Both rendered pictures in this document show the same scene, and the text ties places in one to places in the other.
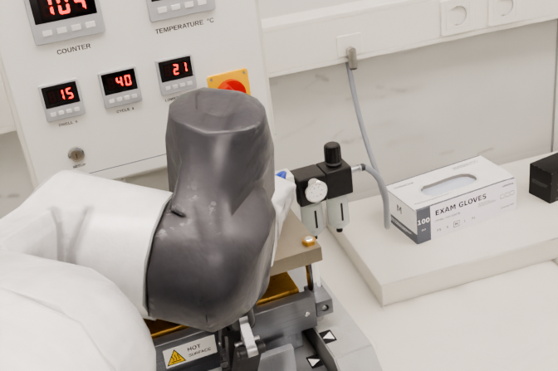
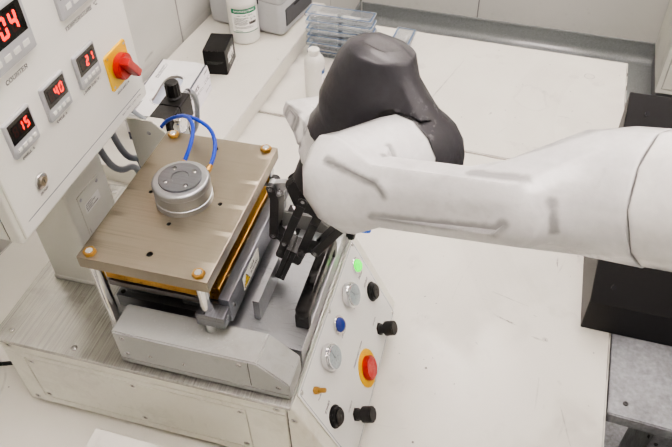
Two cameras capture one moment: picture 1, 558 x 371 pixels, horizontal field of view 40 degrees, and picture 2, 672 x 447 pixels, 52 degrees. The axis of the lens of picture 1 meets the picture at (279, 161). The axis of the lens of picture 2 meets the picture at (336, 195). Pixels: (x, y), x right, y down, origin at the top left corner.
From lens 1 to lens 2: 0.65 m
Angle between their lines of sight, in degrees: 49
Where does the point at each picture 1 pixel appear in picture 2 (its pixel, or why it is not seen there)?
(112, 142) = (60, 153)
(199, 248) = (451, 134)
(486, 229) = (209, 111)
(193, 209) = (431, 114)
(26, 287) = (653, 131)
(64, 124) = (26, 156)
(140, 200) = (400, 125)
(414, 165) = not seen: hidden behind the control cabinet
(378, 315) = not seen: hidden behind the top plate
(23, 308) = not seen: outside the picture
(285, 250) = (259, 163)
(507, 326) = (281, 164)
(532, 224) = (233, 93)
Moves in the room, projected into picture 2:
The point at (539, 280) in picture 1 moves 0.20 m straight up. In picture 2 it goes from (266, 128) to (258, 56)
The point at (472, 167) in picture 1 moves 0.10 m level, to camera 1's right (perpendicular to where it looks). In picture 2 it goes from (168, 70) to (195, 51)
